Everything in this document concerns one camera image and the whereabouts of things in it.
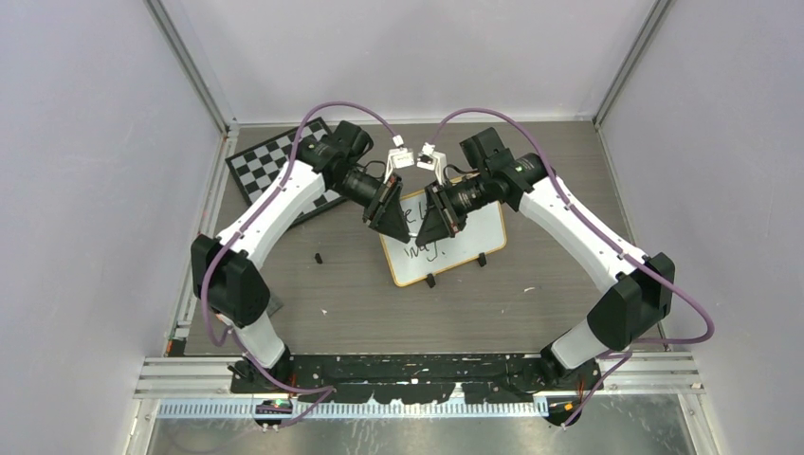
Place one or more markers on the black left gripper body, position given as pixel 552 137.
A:
pixel 380 200

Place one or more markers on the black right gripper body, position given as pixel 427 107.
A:
pixel 447 207

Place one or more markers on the yellow framed whiteboard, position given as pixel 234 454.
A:
pixel 483 234

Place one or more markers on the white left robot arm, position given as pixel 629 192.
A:
pixel 226 275

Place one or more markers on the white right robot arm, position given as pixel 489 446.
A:
pixel 632 283

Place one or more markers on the black white chessboard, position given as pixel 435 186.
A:
pixel 257 167

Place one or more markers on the grey studded baseplate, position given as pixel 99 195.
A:
pixel 274 305

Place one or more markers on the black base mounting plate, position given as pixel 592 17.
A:
pixel 422 379

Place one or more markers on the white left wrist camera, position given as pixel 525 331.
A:
pixel 399 157

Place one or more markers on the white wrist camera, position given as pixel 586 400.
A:
pixel 431 160
pixel 399 157

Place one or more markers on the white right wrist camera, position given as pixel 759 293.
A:
pixel 431 160

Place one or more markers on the aluminium frame rail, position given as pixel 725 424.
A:
pixel 227 387

